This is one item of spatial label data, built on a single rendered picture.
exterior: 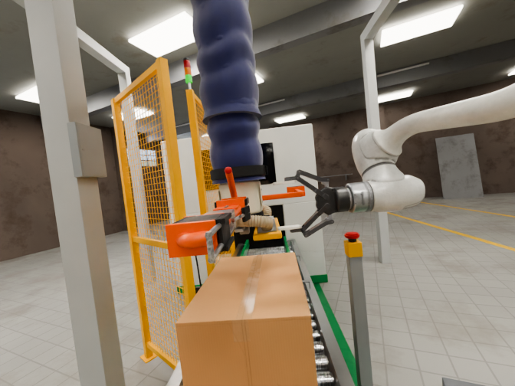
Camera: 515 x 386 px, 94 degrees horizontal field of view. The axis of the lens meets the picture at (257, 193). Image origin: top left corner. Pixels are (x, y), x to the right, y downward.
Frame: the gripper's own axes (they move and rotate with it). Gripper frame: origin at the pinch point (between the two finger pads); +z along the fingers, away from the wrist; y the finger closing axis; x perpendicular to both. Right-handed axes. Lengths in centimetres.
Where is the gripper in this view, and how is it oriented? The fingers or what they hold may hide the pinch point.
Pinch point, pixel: (278, 205)
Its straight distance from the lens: 72.4
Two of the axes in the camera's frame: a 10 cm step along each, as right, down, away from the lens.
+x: 0.4, -0.4, 10.0
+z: -9.9, 1.1, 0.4
